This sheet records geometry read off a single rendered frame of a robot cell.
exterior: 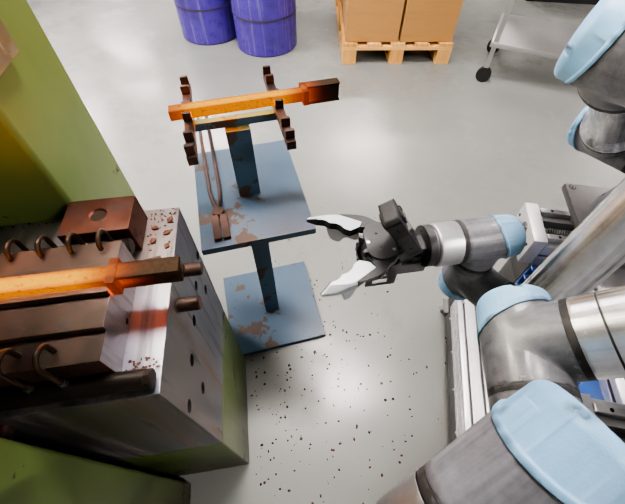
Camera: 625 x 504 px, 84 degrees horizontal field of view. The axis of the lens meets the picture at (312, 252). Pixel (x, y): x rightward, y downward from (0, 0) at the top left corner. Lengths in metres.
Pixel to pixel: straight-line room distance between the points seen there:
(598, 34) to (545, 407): 0.46
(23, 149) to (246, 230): 0.47
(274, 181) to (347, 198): 1.05
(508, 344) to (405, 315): 1.30
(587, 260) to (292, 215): 0.65
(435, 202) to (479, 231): 1.54
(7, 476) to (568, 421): 0.65
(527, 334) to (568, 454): 0.15
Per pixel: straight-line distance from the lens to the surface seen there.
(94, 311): 0.60
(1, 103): 0.75
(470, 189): 2.31
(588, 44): 0.60
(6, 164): 0.81
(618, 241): 0.62
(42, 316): 0.63
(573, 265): 0.64
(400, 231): 0.51
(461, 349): 1.41
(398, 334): 1.62
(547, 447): 0.26
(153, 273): 0.57
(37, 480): 0.74
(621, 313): 0.38
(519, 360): 0.38
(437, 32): 3.50
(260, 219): 0.96
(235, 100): 0.89
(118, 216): 0.72
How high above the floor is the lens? 1.44
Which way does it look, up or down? 53 degrees down
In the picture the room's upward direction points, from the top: straight up
